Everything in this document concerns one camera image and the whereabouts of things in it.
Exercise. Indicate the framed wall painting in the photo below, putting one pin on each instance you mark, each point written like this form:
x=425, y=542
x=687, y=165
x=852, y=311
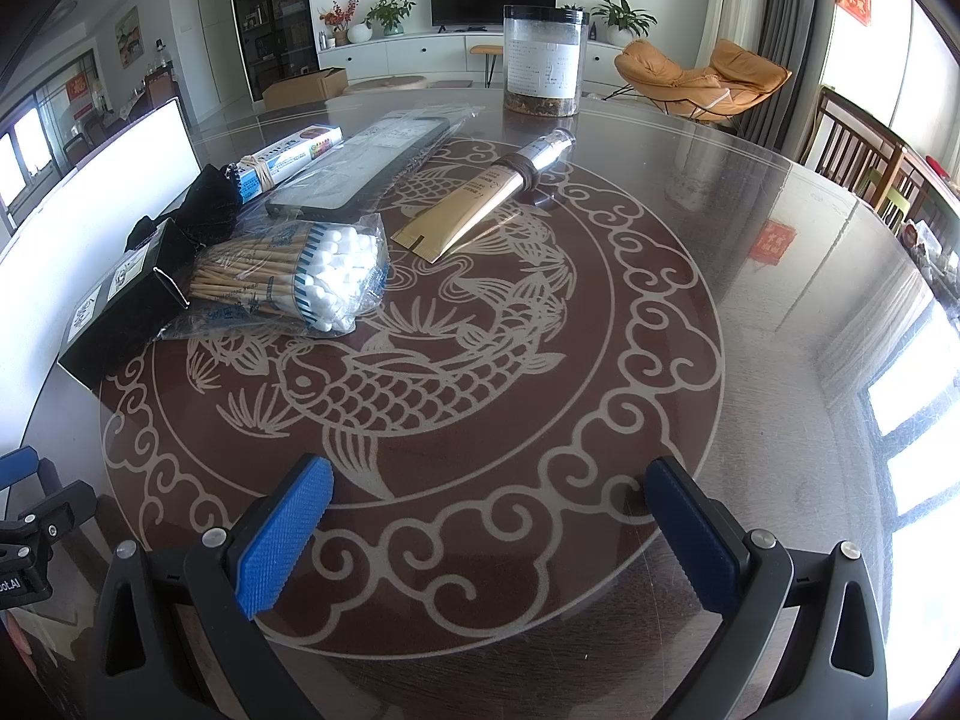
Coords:
x=128, y=34

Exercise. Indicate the dark wooden chair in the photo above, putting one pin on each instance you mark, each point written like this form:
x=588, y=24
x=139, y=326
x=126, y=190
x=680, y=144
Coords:
x=862, y=150

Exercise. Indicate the phone case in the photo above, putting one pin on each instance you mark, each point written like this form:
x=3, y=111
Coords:
x=360, y=165

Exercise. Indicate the black cardboard box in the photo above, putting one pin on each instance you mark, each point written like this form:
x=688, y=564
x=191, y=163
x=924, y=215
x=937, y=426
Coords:
x=112, y=315

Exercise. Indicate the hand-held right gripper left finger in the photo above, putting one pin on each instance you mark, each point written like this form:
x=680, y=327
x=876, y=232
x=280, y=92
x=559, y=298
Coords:
x=285, y=532

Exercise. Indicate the grey curtain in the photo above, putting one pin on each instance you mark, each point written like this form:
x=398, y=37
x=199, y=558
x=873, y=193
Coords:
x=795, y=37

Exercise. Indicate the wooden bench with hairpin legs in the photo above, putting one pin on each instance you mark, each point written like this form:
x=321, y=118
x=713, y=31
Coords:
x=486, y=49

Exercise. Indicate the clear plastic jar black lid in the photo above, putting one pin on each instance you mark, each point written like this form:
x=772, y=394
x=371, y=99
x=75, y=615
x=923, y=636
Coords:
x=544, y=60

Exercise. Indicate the bag of cotton swabs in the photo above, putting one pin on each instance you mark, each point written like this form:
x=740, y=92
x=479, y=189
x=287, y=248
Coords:
x=300, y=270

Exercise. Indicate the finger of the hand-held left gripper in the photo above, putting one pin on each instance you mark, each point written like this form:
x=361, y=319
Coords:
x=67, y=506
x=19, y=465

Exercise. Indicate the large green potted plant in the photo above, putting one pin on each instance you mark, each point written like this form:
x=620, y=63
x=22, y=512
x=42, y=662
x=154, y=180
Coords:
x=622, y=15

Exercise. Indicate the leafy plant in glass vase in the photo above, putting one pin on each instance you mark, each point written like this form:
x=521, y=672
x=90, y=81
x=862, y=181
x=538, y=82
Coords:
x=390, y=15

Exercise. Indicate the round beige floor cushion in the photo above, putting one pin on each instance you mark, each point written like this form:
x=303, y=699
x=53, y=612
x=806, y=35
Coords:
x=382, y=85

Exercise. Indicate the dark glass display cabinet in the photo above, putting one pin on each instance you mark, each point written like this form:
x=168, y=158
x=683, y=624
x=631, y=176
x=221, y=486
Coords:
x=270, y=15

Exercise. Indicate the brown cardboard box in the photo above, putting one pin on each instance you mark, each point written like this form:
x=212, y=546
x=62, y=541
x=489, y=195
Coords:
x=304, y=88

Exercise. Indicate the small black scrunchie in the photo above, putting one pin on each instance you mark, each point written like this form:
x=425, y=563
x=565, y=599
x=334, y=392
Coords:
x=202, y=202

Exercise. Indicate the orange lounge chair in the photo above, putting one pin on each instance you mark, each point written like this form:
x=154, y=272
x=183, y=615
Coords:
x=660, y=75

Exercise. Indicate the blue and white carton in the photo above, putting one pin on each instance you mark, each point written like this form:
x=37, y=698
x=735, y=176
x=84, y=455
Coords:
x=300, y=150

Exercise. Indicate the red flowers in vase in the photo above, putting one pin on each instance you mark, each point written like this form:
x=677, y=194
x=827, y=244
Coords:
x=337, y=19

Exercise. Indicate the gold cosmetic tube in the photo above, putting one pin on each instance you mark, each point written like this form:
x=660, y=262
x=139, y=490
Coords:
x=465, y=210

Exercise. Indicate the white television cabinet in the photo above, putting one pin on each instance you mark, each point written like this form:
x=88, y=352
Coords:
x=390, y=56

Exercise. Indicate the white curtain with patterned top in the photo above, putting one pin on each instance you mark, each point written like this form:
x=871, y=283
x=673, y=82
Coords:
x=731, y=0

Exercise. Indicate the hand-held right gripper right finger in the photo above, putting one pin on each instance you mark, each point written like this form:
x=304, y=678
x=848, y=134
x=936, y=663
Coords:
x=694, y=532

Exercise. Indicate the round white vase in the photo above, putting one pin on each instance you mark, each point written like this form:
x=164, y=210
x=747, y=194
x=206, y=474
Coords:
x=361, y=32

